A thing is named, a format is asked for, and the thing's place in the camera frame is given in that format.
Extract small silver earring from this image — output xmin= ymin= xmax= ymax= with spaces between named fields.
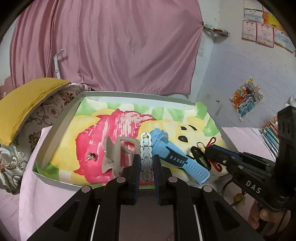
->
xmin=86 ymin=152 xmax=96 ymax=161

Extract patterned brown pillow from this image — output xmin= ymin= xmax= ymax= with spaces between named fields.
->
xmin=1 ymin=83 xmax=89 ymax=194

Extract colourful bear towel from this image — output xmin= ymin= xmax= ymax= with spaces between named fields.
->
xmin=36 ymin=96 xmax=223 ymax=188

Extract grey hair claw clip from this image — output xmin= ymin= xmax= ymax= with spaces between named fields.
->
xmin=101 ymin=136 xmax=140 ymax=178

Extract white window handle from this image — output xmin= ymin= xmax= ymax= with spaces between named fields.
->
xmin=53 ymin=49 xmax=64 ymax=79

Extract pink curtain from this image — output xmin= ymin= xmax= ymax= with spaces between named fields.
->
xmin=10 ymin=1 xmax=203 ymax=95

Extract stack of books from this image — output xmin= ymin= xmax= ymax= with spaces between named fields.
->
xmin=259 ymin=117 xmax=280 ymax=159

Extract person right hand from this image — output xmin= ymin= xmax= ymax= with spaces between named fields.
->
xmin=248 ymin=200 xmax=291 ymax=236

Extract curtain tieback clip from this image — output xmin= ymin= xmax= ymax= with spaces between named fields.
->
xmin=203 ymin=23 xmax=230 ymax=37

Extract pink bed sheet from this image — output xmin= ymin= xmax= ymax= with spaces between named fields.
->
xmin=0 ymin=126 xmax=278 ymax=241

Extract blue smart watch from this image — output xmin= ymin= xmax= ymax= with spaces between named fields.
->
xmin=150 ymin=128 xmax=210 ymax=184

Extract black white hair clip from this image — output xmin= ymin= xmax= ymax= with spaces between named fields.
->
xmin=140 ymin=132 xmax=153 ymax=183

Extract colourful wall sticker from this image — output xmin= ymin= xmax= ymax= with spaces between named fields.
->
xmin=230 ymin=77 xmax=263 ymax=120

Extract yellow pillow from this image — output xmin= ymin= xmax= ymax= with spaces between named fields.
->
xmin=1 ymin=78 xmax=70 ymax=146

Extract grey shallow box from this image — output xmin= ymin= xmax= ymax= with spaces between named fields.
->
xmin=32 ymin=90 xmax=239 ymax=191

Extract pink wall certificates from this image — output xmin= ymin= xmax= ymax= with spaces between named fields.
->
xmin=241 ymin=0 xmax=295 ymax=53

